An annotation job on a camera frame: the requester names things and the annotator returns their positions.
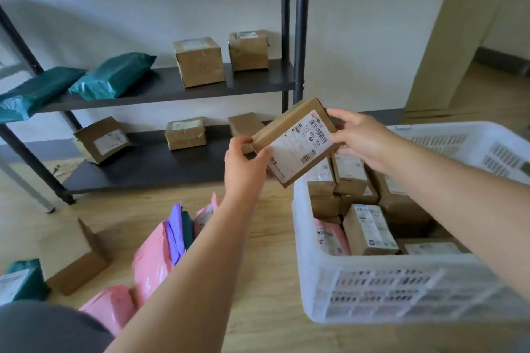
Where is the person's left hand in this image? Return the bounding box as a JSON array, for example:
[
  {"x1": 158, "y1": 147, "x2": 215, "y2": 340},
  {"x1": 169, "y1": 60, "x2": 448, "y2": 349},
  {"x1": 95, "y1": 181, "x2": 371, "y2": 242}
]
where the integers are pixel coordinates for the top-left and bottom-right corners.
[{"x1": 223, "y1": 135, "x2": 274, "y2": 205}]

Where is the person's right hand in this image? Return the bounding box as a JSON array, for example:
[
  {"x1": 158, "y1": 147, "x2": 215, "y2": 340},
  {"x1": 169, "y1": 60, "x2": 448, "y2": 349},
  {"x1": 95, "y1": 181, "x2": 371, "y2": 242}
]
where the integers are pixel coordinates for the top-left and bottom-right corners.
[{"x1": 326, "y1": 108, "x2": 400, "y2": 175}]

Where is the long white label cardboard box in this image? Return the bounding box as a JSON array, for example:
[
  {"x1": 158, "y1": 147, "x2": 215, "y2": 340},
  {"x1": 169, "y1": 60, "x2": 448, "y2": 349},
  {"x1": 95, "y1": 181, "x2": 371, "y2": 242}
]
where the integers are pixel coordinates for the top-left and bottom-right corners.
[{"x1": 331, "y1": 153, "x2": 369, "y2": 196}]

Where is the plain brown box shelf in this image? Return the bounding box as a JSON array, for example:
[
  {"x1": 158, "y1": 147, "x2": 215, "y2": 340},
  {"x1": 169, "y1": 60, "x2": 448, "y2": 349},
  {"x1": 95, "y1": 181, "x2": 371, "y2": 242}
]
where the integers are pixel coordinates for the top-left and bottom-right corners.
[{"x1": 227, "y1": 111, "x2": 266, "y2": 155}]

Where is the barcode label cardboard box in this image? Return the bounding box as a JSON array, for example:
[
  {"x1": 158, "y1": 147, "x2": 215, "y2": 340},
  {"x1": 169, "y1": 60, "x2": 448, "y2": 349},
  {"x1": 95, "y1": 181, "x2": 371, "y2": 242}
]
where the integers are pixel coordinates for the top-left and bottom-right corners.
[{"x1": 250, "y1": 97, "x2": 342, "y2": 189}]

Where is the taped box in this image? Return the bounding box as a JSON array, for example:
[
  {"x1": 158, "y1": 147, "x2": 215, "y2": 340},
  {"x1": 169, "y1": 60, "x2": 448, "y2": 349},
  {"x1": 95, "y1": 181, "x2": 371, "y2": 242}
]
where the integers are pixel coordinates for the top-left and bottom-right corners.
[{"x1": 164, "y1": 116, "x2": 208, "y2": 152}]

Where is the thin plain cardboard box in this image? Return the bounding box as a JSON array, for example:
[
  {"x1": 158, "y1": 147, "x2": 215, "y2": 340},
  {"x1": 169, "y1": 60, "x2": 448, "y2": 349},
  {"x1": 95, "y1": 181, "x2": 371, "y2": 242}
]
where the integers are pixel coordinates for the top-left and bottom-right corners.
[{"x1": 310, "y1": 195, "x2": 341, "y2": 219}]

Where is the small handwritten cardboard box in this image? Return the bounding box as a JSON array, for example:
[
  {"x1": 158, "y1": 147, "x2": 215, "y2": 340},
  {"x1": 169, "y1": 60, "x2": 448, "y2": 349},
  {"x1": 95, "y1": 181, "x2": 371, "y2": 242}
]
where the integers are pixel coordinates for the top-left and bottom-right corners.
[{"x1": 342, "y1": 204, "x2": 399, "y2": 257}]

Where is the tall brown cardboard box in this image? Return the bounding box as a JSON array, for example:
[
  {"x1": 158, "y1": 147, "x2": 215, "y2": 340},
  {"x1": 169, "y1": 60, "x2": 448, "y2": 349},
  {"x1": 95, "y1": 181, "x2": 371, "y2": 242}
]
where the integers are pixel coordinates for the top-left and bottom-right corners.
[{"x1": 173, "y1": 37, "x2": 226, "y2": 89}]

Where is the small square cardboard box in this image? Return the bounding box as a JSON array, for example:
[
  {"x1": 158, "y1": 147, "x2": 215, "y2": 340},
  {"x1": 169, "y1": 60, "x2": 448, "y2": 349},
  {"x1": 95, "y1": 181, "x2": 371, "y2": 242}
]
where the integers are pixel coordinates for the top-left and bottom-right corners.
[{"x1": 228, "y1": 30, "x2": 271, "y2": 72}]

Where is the pink purple teal mailers pile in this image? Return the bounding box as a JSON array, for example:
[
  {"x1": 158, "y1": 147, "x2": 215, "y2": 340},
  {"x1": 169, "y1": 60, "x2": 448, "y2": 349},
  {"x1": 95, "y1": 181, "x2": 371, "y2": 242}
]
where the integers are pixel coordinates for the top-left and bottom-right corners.
[{"x1": 78, "y1": 192, "x2": 219, "y2": 337}]

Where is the white plastic crate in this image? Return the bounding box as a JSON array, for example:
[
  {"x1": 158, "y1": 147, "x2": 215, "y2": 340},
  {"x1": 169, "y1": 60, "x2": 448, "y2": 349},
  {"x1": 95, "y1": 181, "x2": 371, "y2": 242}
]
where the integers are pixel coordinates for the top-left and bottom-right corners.
[{"x1": 291, "y1": 121, "x2": 530, "y2": 324}]

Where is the labelled box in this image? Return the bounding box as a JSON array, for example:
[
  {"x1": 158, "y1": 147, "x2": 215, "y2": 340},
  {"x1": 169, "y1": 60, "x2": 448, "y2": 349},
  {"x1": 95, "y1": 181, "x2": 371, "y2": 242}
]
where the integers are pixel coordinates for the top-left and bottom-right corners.
[{"x1": 73, "y1": 116, "x2": 133, "y2": 164}]

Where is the pile of cardboard boxes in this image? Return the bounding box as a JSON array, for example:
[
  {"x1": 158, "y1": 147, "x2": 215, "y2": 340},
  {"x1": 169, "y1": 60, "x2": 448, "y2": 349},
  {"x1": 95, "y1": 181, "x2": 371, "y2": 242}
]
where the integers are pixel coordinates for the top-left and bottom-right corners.
[{"x1": 39, "y1": 218, "x2": 110, "y2": 296}]

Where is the person's right forearm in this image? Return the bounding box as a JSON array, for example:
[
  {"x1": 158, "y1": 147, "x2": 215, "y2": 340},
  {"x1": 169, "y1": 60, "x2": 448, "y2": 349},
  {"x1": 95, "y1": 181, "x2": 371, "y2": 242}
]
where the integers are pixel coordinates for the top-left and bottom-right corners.
[{"x1": 380, "y1": 146, "x2": 530, "y2": 304}]

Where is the person's left forearm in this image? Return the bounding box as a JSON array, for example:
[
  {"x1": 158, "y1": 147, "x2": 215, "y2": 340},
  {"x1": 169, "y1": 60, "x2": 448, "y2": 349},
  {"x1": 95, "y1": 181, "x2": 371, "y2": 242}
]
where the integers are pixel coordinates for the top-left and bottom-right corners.
[{"x1": 105, "y1": 191, "x2": 266, "y2": 353}]

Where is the person's left leg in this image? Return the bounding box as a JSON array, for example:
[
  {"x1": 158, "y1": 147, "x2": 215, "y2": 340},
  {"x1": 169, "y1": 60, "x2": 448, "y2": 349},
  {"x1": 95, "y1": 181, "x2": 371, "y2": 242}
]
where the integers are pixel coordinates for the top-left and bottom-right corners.
[{"x1": 0, "y1": 299, "x2": 116, "y2": 353}]

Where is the black metal shelf rack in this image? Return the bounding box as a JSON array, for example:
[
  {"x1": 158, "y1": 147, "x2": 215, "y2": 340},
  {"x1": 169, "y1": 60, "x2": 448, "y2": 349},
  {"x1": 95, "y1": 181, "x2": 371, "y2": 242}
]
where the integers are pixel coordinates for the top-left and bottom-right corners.
[{"x1": 0, "y1": 0, "x2": 311, "y2": 205}]

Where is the beige door frame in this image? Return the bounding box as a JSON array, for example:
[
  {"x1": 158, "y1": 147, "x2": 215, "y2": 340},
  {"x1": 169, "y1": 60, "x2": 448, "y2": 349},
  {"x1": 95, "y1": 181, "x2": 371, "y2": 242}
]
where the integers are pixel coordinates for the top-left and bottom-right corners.
[{"x1": 404, "y1": 0, "x2": 530, "y2": 114}]

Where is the grey metal frame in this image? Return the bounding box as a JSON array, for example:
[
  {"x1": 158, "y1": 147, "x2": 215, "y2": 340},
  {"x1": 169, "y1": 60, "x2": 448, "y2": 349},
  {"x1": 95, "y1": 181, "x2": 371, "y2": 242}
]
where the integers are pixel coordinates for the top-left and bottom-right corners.
[{"x1": 0, "y1": 61, "x2": 57, "y2": 213}]

